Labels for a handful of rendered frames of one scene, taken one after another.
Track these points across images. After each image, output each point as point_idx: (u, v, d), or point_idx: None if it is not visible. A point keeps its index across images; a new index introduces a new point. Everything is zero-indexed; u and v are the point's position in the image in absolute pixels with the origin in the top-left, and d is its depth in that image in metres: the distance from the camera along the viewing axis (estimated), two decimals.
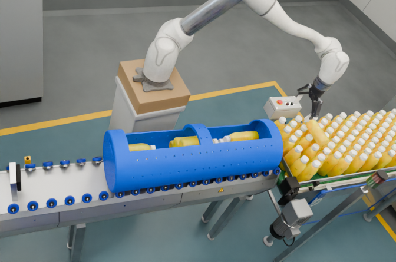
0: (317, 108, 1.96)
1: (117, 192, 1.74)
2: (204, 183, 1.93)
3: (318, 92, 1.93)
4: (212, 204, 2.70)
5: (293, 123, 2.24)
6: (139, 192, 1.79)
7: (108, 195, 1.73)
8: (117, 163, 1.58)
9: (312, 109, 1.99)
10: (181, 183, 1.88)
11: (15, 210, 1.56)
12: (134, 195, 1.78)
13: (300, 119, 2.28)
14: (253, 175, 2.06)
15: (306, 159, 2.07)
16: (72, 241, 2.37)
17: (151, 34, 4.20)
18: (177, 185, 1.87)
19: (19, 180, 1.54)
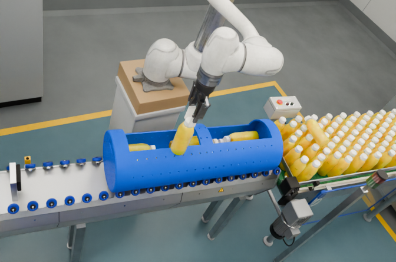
0: (201, 110, 1.38)
1: (117, 192, 1.74)
2: (204, 183, 1.93)
3: (203, 88, 1.33)
4: (212, 204, 2.70)
5: (293, 123, 2.24)
6: (139, 192, 1.79)
7: (108, 195, 1.73)
8: (117, 163, 1.58)
9: (195, 110, 1.42)
10: (181, 183, 1.88)
11: (15, 210, 1.56)
12: (134, 195, 1.78)
13: (300, 119, 2.28)
14: (253, 175, 2.06)
15: (306, 159, 2.07)
16: (72, 241, 2.37)
17: (151, 34, 4.20)
18: (177, 185, 1.87)
19: (19, 180, 1.54)
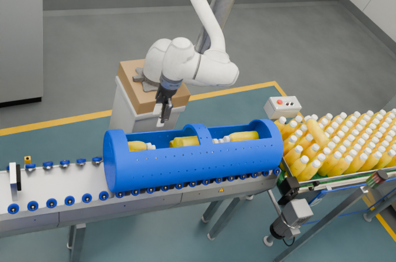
0: (165, 111, 1.53)
1: (117, 192, 1.74)
2: (204, 183, 1.93)
3: (165, 91, 1.49)
4: (212, 204, 2.70)
5: (293, 123, 2.24)
6: (139, 191, 1.79)
7: (108, 195, 1.73)
8: (117, 163, 1.58)
9: (162, 112, 1.57)
10: (181, 183, 1.88)
11: (15, 210, 1.56)
12: (134, 195, 1.78)
13: (300, 119, 2.28)
14: (253, 175, 2.06)
15: (306, 159, 2.07)
16: (72, 241, 2.37)
17: (151, 34, 4.20)
18: (177, 185, 1.87)
19: (19, 180, 1.54)
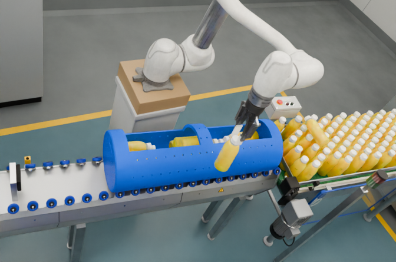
0: (250, 130, 1.43)
1: (117, 192, 1.74)
2: (204, 183, 1.93)
3: (254, 109, 1.38)
4: (212, 204, 2.70)
5: (234, 139, 1.54)
6: (139, 191, 1.79)
7: (108, 195, 1.73)
8: (117, 163, 1.58)
9: (244, 129, 1.46)
10: (181, 183, 1.88)
11: (15, 210, 1.56)
12: (134, 195, 1.78)
13: (300, 119, 2.28)
14: (253, 175, 2.06)
15: (306, 159, 2.07)
16: (72, 241, 2.37)
17: (151, 34, 4.20)
18: (177, 185, 1.87)
19: (19, 180, 1.54)
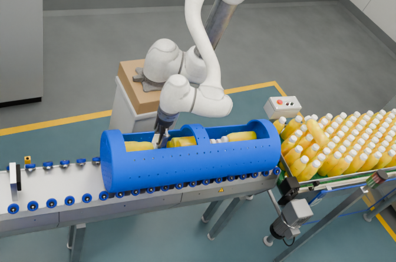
0: (162, 140, 1.62)
1: (116, 194, 1.74)
2: (205, 184, 1.94)
3: (162, 122, 1.56)
4: (212, 204, 2.70)
5: None
6: (139, 189, 1.79)
7: (108, 195, 1.73)
8: (114, 163, 1.57)
9: (159, 139, 1.66)
10: (180, 182, 1.87)
11: (15, 210, 1.56)
12: (136, 195, 1.78)
13: (300, 119, 2.28)
14: (253, 176, 2.06)
15: (306, 159, 2.07)
16: (72, 241, 2.37)
17: (151, 34, 4.20)
18: (177, 186, 1.87)
19: (19, 180, 1.54)
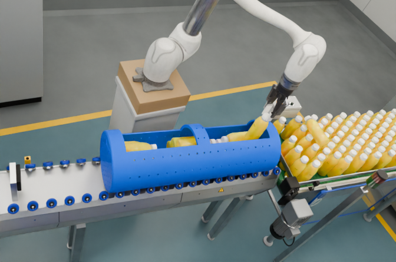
0: (280, 109, 1.72)
1: (116, 194, 1.74)
2: (205, 184, 1.94)
3: (285, 91, 1.67)
4: (212, 204, 2.70)
5: (156, 148, 1.74)
6: (139, 189, 1.79)
7: (108, 195, 1.73)
8: (114, 163, 1.57)
9: (275, 108, 1.76)
10: (180, 182, 1.87)
11: (15, 210, 1.56)
12: (136, 195, 1.78)
13: (300, 119, 2.28)
14: (253, 176, 2.06)
15: (306, 159, 2.07)
16: (72, 241, 2.37)
17: (151, 34, 4.20)
18: (177, 186, 1.87)
19: (19, 180, 1.54)
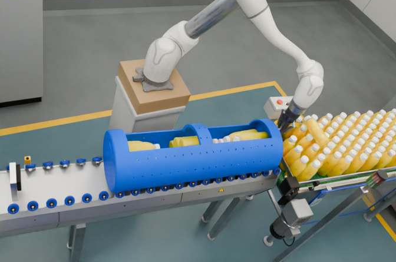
0: (283, 115, 2.01)
1: (117, 192, 1.74)
2: (204, 183, 1.93)
3: None
4: (212, 204, 2.70)
5: (159, 147, 1.75)
6: (139, 192, 1.79)
7: (108, 195, 1.73)
8: (117, 163, 1.58)
9: (284, 123, 2.01)
10: (181, 183, 1.88)
11: (15, 210, 1.56)
12: (134, 195, 1.78)
13: (300, 119, 2.28)
14: (253, 175, 2.06)
15: (306, 159, 2.07)
16: (72, 241, 2.37)
17: (151, 34, 4.20)
18: (177, 185, 1.87)
19: (19, 180, 1.54)
